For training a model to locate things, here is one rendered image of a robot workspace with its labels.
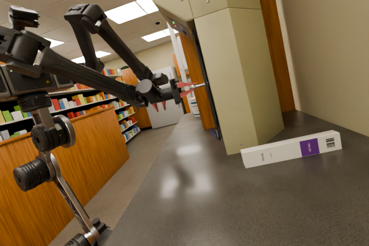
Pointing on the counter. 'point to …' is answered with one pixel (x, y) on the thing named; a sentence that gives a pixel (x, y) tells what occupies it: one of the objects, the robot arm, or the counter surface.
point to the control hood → (176, 8)
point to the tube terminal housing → (235, 55)
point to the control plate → (179, 27)
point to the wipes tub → (194, 107)
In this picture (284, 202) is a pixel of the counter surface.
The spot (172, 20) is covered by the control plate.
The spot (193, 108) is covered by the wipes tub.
